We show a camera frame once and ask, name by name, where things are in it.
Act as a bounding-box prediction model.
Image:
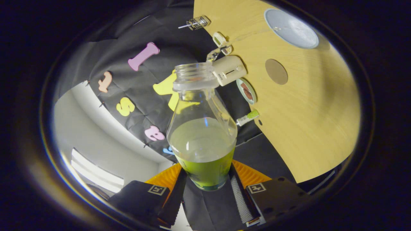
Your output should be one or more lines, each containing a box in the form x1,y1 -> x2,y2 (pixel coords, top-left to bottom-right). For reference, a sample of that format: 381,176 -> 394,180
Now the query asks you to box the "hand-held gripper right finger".
229,159 -> 312,228

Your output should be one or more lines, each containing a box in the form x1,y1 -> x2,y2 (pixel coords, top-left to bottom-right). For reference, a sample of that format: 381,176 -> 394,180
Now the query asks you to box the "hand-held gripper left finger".
108,163 -> 187,229

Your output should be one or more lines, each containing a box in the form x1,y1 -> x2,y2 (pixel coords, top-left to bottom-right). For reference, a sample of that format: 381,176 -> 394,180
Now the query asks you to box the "clear juice bottle green label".
166,62 -> 238,192

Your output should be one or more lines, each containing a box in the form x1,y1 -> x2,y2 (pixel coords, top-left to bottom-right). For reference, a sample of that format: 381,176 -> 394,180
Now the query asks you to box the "round brown coaster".
265,58 -> 288,85

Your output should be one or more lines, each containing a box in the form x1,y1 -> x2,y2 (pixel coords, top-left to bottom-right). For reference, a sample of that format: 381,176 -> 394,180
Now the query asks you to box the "white cup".
264,8 -> 320,49

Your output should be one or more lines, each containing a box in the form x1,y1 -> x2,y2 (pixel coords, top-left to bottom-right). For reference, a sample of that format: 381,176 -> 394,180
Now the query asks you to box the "white and green tube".
236,109 -> 260,127

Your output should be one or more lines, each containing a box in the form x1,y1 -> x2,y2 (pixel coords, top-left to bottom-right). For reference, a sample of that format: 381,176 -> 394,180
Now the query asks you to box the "wooden table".
193,0 -> 362,184

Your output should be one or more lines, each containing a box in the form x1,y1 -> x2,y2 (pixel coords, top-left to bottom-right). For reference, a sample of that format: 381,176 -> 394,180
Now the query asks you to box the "pale green plate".
236,78 -> 257,105

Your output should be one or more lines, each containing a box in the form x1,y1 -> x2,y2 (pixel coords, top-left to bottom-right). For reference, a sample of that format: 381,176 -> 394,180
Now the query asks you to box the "white toaster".
212,55 -> 248,87

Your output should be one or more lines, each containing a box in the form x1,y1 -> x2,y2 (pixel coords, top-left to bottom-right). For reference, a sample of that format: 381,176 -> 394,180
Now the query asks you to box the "white divided dish of beans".
213,31 -> 233,56

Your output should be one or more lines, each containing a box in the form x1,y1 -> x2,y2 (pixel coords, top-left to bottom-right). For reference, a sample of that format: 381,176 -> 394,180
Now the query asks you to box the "wire mesh holder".
187,15 -> 211,31

